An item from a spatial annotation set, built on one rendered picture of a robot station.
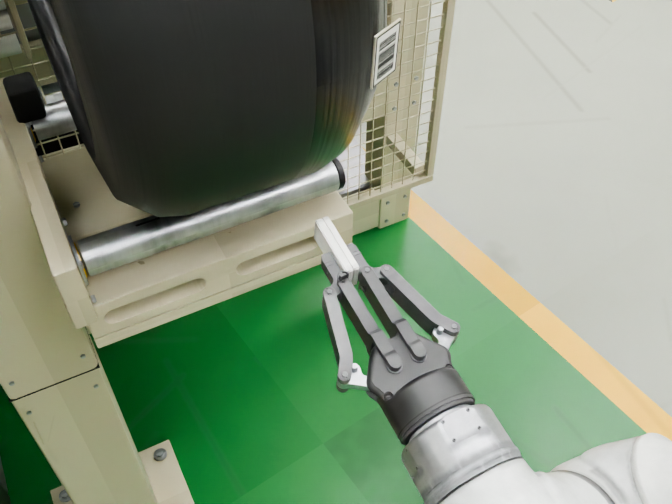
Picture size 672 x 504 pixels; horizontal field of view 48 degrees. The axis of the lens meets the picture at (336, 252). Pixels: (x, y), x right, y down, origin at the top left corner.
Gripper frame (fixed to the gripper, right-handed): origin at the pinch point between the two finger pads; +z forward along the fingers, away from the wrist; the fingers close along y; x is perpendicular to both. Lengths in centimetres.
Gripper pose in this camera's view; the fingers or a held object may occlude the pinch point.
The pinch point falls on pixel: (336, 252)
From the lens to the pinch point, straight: 75.2
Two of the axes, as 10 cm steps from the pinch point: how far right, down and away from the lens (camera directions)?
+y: -8.9, 3.4, -3.0
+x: -0.6, 5.7, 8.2
